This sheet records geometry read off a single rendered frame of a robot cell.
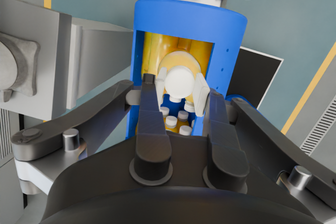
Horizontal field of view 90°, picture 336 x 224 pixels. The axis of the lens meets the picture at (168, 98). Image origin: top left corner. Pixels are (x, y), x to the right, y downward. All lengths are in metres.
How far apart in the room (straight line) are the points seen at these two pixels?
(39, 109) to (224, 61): 0.62
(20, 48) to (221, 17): 0.57
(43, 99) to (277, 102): 1.84
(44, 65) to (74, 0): 1.22
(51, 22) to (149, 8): 0.34
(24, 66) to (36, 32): 0.11
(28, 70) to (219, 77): 0.56
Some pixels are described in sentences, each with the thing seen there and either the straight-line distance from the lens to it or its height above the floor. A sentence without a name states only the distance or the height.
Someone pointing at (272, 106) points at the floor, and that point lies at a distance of 1.96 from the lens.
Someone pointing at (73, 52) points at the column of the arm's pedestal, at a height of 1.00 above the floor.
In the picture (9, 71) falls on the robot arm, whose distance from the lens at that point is 0.63.
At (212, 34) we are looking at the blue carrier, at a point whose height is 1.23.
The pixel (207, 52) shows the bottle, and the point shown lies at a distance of 0.43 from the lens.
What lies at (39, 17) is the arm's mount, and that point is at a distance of 0.66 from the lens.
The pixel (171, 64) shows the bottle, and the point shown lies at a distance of 0.24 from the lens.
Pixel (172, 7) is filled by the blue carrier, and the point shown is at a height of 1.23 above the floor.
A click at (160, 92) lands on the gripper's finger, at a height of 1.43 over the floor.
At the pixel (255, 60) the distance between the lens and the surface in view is 1.58.
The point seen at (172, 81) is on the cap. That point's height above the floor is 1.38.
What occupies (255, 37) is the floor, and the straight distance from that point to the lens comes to 1.72.
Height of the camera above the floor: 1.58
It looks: 69 degrees down
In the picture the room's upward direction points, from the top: 171 degrees counter-clockwise
